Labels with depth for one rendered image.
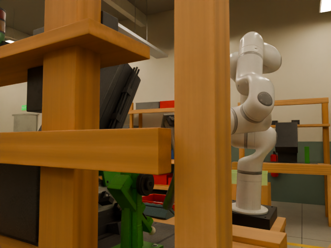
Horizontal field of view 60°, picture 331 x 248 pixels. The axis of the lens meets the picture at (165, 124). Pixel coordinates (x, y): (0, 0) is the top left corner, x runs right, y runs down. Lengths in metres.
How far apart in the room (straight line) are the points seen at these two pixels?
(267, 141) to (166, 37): 6.41
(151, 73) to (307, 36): 3.65
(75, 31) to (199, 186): 0.47
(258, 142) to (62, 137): 0.98
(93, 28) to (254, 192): 1.08
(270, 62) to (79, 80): 0.77
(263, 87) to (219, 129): 0.34
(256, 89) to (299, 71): 5.79
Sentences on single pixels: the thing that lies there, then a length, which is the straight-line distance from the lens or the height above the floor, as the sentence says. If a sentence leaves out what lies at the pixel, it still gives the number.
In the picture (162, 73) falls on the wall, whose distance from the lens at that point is 7.42.
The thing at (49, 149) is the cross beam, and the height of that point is 1.23.
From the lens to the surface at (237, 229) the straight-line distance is 1.25.
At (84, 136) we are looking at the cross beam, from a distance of 0.67.
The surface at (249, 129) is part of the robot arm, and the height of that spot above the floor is 1.28.
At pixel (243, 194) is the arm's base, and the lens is 1.49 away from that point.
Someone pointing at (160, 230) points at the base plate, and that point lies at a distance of 1.20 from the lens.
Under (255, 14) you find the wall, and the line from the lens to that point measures 7.14.
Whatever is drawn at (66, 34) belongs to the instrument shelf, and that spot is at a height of 1.51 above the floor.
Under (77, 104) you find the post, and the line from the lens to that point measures 0.78.
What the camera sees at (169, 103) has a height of 2.12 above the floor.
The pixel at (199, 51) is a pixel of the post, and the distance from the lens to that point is 0.58.
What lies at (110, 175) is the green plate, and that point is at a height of 1.11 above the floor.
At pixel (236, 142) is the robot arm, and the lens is 1.46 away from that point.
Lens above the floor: 1.25
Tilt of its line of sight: 4 degrees up
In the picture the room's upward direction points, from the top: straight up
